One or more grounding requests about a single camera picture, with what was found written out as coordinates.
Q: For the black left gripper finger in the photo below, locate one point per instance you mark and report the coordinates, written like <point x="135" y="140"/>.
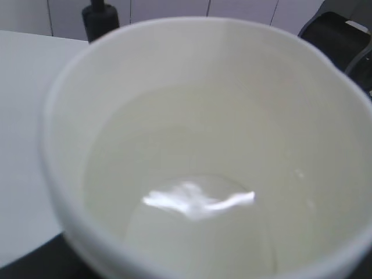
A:
<point x="53" y="260"/>

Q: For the white paper cup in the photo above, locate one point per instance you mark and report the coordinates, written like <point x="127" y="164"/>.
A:
<point x="203" y="147"/>

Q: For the black office chair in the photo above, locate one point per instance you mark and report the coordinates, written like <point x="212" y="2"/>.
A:
<point x="342" y="31"/>

